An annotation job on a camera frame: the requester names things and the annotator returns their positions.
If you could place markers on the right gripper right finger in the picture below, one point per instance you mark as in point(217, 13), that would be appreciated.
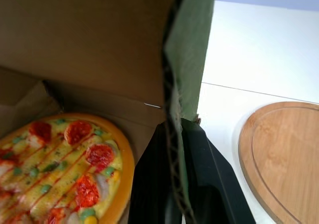
point(214, 181)

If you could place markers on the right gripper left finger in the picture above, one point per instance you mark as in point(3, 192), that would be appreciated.
point(150, 179)

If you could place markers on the toy pizza with toppings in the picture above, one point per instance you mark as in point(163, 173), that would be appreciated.
point(62, 164)

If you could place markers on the round wooden pizza peel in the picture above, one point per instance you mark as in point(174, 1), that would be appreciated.
point(286, 164)

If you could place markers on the green cardboard pizza box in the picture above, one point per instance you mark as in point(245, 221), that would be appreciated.
point(94, 47)

